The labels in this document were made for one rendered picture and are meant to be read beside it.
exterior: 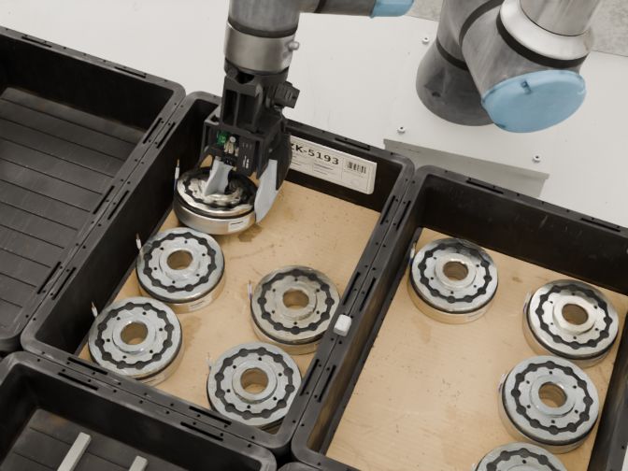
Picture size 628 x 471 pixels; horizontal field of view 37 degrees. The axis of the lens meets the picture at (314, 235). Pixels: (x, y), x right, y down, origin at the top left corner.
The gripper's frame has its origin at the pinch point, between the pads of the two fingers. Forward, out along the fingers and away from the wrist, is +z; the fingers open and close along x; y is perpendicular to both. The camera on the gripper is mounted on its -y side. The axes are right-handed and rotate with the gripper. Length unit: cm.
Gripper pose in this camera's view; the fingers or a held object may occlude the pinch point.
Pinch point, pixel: (242, 203)
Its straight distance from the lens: 115.9
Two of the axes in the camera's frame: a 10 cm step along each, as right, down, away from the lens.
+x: 9.4, 3.0, -1.5
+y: -2.9, 5.1, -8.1
